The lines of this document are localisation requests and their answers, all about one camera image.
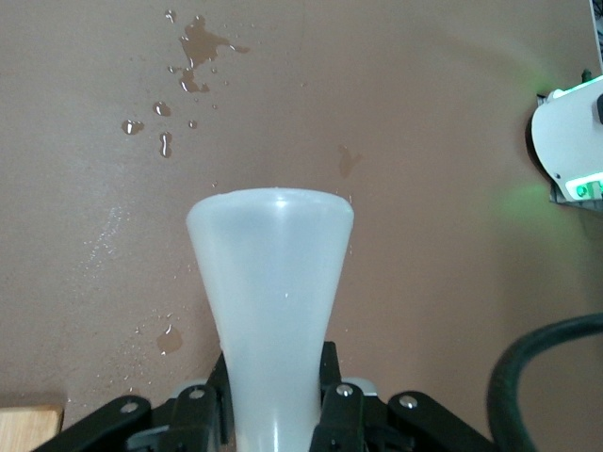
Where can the translucent squeeze bottle orange cap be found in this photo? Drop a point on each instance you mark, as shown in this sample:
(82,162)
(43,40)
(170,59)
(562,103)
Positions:
(271,282)

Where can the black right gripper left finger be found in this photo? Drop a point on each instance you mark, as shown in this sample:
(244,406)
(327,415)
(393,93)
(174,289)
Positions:
(188,424)

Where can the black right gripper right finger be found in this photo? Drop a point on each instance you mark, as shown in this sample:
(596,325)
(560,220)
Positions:
(353,424)

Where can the brown table cover sheet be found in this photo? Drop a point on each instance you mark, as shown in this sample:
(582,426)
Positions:
(424,188)

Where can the wooden cutting board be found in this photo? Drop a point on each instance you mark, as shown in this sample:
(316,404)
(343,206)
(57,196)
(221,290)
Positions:
(28,419)

